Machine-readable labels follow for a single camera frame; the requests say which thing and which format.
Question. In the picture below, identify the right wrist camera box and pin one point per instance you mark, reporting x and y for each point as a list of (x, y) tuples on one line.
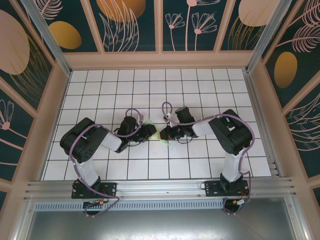
[(168, 118)]

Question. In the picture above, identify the wall panel orange circle leaves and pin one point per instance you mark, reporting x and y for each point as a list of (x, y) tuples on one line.
[(120, 10)]

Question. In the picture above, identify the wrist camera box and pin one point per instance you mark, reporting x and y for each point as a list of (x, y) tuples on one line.
[(168, 118), (141, 119)]

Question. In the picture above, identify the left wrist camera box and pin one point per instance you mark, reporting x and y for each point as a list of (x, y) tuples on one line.
[(141, 119)]

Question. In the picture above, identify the wall panel peach circle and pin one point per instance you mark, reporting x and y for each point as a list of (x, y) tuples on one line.
[(250, 12)]

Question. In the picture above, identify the aluminium front rail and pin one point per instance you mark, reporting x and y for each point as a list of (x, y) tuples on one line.
[(160, 187)]

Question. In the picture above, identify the wall panel single pink flower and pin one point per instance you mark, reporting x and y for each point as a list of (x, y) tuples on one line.
[(12, 140)]

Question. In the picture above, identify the aluminium corner post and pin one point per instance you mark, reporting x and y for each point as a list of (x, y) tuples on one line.
[(48, 35), (265, 35)]

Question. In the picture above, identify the wall panel large peach oval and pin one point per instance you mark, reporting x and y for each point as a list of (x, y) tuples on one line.
[(15, 50)]

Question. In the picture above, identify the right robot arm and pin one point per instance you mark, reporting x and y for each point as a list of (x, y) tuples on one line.
[(201, 128)]

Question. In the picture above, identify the wall panel orange oval fern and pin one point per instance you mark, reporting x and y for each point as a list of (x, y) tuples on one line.
[(286, 70)]

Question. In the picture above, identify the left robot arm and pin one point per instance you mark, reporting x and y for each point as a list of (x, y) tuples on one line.
[(112, 141)]

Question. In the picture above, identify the small circuit board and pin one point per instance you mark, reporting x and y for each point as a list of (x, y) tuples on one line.
[(93, 203), (241, 202)]

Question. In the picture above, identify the wall panel pink flowers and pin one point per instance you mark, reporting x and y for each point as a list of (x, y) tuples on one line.
[(180, 37)]

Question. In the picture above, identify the light green paper sheet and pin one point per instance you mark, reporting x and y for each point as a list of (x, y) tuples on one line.
[(163, 141)]

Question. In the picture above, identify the wall panel pink fern leaves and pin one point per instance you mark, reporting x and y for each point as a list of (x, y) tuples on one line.
[(305, 130)]

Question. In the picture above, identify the aluminium side rail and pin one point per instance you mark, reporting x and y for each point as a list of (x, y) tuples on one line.
[(263, 125)]

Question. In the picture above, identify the grey metal front plate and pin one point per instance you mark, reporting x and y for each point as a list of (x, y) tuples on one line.
[(160, 225)]

